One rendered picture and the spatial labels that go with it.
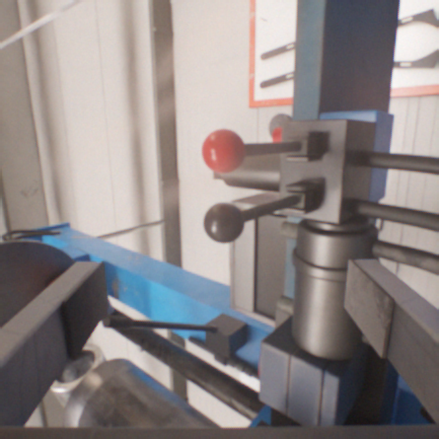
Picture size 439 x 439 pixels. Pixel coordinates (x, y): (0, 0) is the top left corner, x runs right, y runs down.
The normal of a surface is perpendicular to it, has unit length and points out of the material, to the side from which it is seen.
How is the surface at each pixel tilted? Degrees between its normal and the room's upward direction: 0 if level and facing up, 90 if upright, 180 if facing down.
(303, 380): 90
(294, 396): 90
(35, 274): 180
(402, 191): 90
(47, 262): 180
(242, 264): 90
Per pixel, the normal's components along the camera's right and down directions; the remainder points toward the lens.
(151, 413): -0.07, -0.94
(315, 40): -0.64, 0.20
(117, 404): -0.24, -0.83
